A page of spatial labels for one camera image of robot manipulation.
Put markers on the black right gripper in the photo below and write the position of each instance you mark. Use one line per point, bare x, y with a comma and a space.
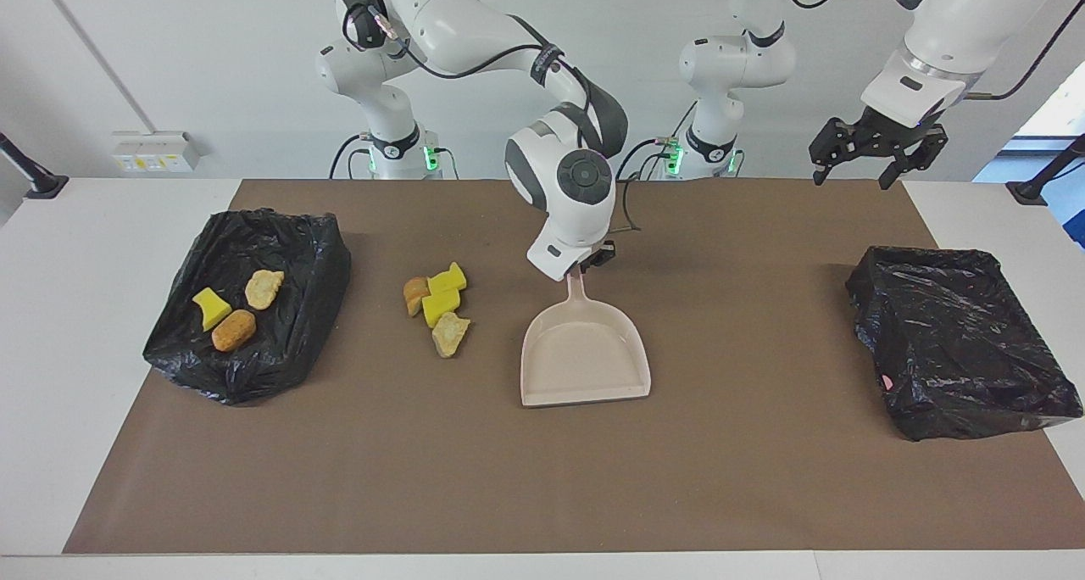
595, 258

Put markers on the brown table mat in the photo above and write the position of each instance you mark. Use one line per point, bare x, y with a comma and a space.
542, 495

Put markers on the oval brown bread roll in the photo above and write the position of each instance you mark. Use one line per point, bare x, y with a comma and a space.
233, 331

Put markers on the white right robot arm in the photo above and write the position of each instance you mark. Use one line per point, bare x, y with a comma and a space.
475, 20

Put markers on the beige plastic dustpan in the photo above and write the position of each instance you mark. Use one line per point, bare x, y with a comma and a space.
585, 359

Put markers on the yellow sponge block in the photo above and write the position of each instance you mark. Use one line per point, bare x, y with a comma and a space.
439, 309
447, 280

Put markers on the striped croissant bread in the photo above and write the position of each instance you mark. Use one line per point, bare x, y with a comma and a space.
264, 289

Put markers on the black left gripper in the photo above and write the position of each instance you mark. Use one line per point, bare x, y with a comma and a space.
890, 131

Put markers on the black bag-lined bin pink mark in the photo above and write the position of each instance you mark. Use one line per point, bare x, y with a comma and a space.
958, 351

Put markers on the pale angular bread chunk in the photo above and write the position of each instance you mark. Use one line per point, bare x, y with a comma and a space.
449, 336

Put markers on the curved yellow sponge piece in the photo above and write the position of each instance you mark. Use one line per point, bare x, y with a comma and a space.
210, 309

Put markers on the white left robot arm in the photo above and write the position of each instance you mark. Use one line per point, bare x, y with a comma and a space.
737, 54

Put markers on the black clamp stand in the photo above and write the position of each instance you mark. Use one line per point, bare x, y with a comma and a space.
1038, 186
34, 180

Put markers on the small striped croissant piece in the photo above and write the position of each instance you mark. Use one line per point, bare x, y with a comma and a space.
415, 296

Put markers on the white wall power strip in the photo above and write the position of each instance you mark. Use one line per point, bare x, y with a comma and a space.
157, 150

